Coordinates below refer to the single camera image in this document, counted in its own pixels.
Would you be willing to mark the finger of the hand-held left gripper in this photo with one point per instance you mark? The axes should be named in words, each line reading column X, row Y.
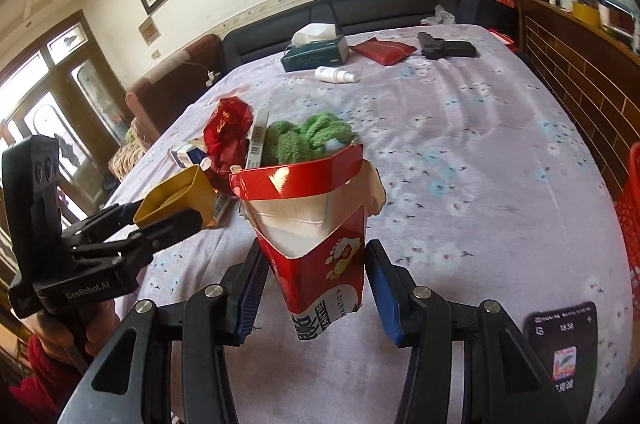
column 107, row 214
column 165, row 226

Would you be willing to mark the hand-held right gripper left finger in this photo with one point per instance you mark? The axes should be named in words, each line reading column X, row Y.
column 252, row 286

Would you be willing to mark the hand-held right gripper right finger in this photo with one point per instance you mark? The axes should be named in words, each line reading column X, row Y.
column 385, row 299

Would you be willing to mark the yellow cardboard box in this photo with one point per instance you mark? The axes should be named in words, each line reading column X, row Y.
column 190, row 196

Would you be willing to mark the red milk carton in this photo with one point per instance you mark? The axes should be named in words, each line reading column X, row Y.
column 320, row 269

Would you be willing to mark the blue white medicine box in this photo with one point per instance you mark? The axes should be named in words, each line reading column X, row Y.
column 186, row 153

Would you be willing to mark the person's left hand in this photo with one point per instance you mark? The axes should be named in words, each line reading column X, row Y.
column 52, row 334

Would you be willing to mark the patterned seat cushion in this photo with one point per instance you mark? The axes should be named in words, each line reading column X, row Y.
column 127, row 162

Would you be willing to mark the white barcode box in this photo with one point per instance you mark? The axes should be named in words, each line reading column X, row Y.
column 257, row 139

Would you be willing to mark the brown armchair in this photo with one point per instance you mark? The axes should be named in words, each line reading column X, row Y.
column 165, row 99

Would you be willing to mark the wooden glass door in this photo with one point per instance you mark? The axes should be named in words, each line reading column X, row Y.
column 75, row 69

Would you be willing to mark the white charger plug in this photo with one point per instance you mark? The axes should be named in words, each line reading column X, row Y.
column 212, row 78

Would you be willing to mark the green plush toy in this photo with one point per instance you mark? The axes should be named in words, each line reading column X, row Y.
column 310, row 134

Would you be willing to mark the black smartphone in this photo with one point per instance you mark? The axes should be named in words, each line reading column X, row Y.
column 560, row 334

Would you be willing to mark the white spray bottle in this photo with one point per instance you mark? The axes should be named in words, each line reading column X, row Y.
column 332, row 75

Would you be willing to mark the dark green tissue box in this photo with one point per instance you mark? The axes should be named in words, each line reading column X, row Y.
column 312, row 54

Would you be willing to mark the red pouch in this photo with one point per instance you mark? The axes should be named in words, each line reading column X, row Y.
column 385, row 49

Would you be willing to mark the clear plastic bag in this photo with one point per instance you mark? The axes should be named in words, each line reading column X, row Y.
column 442, row 15

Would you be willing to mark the black leather sofa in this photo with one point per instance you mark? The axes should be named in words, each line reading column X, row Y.
column 390, row 4

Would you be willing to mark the wooden partition counter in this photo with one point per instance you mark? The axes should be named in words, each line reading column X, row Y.
column 575, row 69

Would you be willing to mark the small red item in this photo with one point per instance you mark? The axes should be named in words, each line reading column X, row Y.
column 504, row 0

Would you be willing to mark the yellow container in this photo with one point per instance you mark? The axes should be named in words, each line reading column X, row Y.
column 586, row 14

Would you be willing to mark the small wall plaque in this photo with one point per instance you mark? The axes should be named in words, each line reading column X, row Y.
column 149, row 30

